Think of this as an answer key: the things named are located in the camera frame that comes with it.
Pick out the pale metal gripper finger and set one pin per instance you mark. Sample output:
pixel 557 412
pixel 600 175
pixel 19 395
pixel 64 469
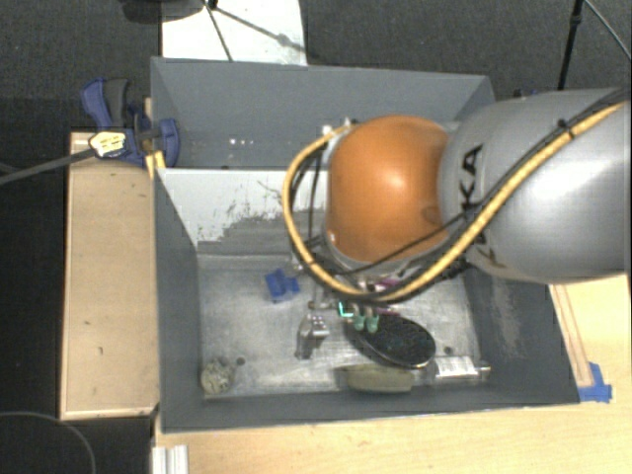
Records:
pixel 305 343
pixel 322 329

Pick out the blue plastic clip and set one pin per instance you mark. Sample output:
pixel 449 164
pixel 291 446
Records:
pixel 280 285

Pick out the beige oval flat object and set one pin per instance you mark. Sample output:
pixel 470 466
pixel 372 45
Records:
pixel 377 379

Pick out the black oval mesh dish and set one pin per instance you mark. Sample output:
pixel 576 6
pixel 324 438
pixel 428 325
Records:
pixel 397 343

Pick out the grey beige lumpy ball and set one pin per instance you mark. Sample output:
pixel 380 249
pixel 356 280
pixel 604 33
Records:
pixel 216 376

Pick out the pale wood flat board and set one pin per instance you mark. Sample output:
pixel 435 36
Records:
pixel 111 284

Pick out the grey metal bin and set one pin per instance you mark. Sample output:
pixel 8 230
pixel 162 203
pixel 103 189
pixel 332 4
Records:
pixel 237 111

